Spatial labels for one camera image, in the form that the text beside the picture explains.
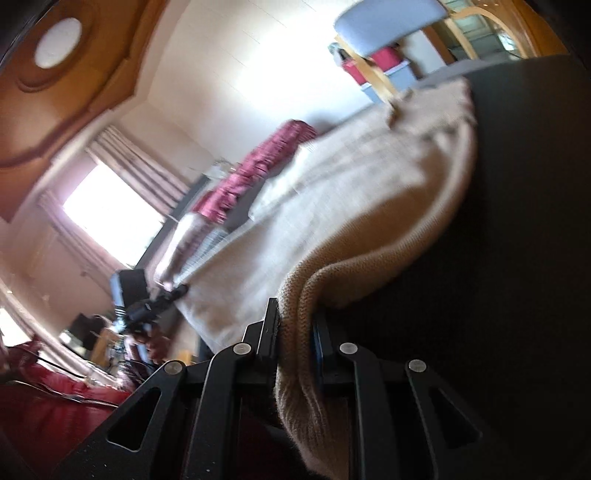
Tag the dark grey sofa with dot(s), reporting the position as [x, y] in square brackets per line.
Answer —
[500, 301]

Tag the person's left hand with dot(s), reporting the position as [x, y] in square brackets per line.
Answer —
[149, 347]

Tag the beige window curtain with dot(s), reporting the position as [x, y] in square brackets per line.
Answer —
[113, 214]

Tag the light blue storage box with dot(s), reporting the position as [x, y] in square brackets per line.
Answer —
[401, 76]

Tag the red ruffled bedspread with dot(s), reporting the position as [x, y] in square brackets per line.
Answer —
[256, 166]

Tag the grey cushioned wooden armchair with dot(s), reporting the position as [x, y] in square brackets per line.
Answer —
[437, 37]

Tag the round white ceiling lamp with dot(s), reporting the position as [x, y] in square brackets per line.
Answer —
[58, 43]

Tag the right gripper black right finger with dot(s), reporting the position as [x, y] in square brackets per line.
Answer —
[403, 423]

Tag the red storage box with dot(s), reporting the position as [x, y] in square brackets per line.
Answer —
[385, 59]

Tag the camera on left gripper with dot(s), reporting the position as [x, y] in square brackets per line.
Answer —
[127, 287]

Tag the tan knitted sweater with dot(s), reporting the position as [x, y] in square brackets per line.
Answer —
[351, 211]

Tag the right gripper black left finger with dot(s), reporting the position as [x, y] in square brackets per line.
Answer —
[189, 422]

